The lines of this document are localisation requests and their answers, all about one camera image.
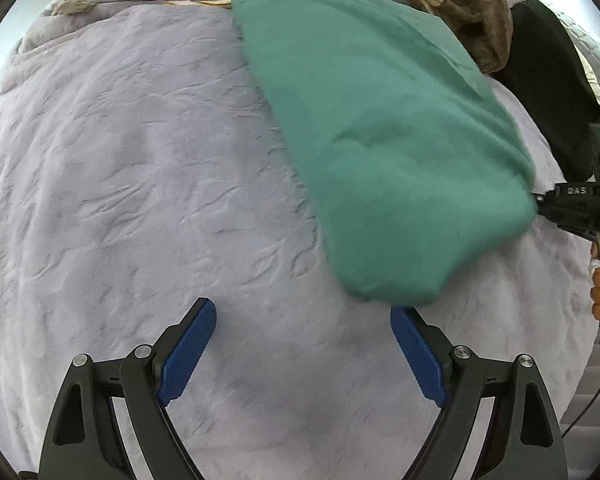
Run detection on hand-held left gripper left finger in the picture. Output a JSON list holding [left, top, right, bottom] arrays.
[[37, 297, 217, 480]]

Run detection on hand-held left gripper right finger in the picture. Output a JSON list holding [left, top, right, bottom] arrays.
[[390, 306, 571, 480]]

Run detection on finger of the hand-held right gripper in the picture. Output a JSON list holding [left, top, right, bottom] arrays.
[[531, 191, 560, 220]]

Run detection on green button shirt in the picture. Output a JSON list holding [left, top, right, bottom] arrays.
[[227, 0, 538, 308]]

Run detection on black cloth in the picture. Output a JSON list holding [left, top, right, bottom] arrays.
[[494, 0, 600, 196]]

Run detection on lavender plush blanket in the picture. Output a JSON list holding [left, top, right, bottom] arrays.
[[0, 0, 600, 480]]

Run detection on white quilted cover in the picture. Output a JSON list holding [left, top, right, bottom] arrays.
[[495, 0, 600, 126]]

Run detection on brown fuzzy cloth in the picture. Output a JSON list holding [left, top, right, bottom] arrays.
[[430, 0, 515, 75]]

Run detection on black cable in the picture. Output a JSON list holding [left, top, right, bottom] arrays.
[[560, 332, 600, 438]]

